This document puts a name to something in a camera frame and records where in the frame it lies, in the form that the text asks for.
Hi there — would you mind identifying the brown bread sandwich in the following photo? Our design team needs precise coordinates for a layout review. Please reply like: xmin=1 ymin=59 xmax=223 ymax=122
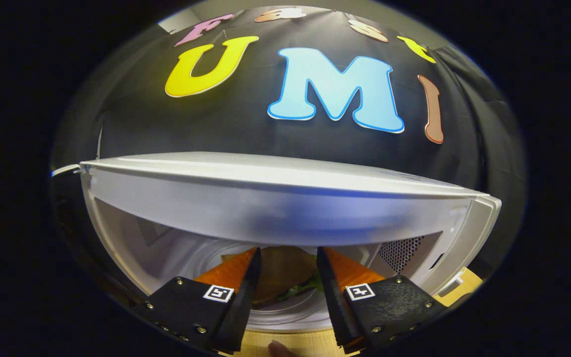
xmin=221 ymin=246 xmax=325 ymax=304

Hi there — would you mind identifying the white microwave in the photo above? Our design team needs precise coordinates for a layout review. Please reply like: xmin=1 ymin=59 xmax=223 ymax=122
xmin=80 ymin=151 xmax=503 ymax=334

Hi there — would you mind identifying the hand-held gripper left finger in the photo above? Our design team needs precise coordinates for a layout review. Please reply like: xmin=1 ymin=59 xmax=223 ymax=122
xmin=131 ymin=246 xmax=262 ymax=354

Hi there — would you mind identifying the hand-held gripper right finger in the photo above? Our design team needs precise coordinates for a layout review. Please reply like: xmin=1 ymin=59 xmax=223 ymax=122
xmin=316 ymin=246 xmax=448 ymax=354

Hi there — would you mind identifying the black backdrop cloth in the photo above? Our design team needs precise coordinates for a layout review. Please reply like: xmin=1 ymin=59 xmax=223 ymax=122
xmin=50 ymin=6 xmax=528 ymax=308

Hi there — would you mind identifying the white cable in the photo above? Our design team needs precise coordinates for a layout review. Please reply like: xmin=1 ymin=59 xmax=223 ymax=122
xmin=50 ymin=164 xmax=82 ymax=178

